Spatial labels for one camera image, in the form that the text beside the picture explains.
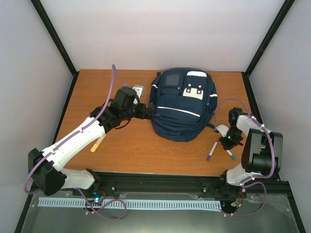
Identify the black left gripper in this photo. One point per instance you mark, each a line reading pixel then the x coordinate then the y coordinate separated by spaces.
pixel 150 110

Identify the purple capped white marker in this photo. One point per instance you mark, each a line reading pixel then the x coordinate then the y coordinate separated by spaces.
pixel 212 151

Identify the navy blue student backpack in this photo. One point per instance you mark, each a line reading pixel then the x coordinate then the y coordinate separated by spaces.
pixel 185 100

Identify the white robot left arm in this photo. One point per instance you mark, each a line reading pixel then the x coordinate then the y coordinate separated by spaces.
pixel 46 167

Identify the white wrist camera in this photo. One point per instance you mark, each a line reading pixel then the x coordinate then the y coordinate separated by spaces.
pixel 139 90
pixel 222 129

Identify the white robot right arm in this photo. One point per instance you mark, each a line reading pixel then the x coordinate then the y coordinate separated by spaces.
pixel 261 155

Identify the black frame post right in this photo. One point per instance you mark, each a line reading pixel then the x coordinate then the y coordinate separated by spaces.
pixel 283 11

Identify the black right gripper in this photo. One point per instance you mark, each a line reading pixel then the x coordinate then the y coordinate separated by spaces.
pixel 227 145

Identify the black frame post left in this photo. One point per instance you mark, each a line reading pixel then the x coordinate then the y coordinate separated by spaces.
pixel 38 6

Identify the green capped white marker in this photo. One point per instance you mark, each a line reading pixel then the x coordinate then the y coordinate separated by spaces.
pixel 231 154

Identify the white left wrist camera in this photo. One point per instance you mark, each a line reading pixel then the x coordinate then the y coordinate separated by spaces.
pixel 139 90

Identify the yellow highlighter pen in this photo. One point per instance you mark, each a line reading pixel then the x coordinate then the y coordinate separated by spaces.
pixel 97 143

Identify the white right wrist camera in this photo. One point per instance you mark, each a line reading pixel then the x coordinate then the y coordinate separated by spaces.
pixel 222 129

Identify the black frame post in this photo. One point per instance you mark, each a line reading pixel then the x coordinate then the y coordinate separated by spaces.
pixel 283 11
pixel 38 6

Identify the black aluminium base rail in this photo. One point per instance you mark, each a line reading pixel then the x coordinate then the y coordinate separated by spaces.
pixel 113 184

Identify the light blue slotted cable duct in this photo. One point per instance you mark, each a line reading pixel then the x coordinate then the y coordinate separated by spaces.
pixel 205 205

